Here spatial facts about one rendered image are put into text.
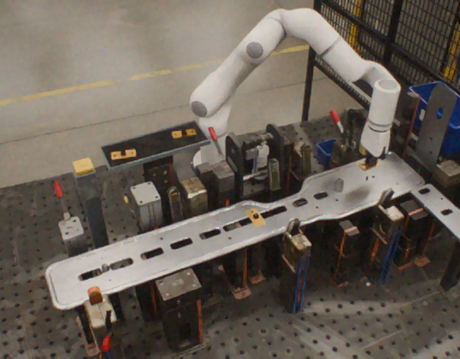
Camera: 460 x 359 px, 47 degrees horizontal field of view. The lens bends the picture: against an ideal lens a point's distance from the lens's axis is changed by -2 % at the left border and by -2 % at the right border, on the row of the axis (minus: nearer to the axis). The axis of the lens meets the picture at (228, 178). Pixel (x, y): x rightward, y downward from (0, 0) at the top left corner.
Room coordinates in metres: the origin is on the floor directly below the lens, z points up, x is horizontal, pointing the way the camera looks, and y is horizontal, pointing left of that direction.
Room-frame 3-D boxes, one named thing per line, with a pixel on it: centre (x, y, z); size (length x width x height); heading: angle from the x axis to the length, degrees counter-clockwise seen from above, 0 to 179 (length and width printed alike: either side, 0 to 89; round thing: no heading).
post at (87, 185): (1.39, 0.49, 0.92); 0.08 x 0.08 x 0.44; 25
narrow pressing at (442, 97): (1.60, -0.76, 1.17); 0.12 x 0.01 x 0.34; 25
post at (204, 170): (1.45, 0.08, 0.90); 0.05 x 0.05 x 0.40; 25
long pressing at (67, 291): (1.29, -0.08, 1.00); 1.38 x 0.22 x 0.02; 115
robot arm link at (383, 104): (1.50, -0.52, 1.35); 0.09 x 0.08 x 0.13; 156
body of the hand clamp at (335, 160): (1.65, -0.45, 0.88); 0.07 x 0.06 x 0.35; 25
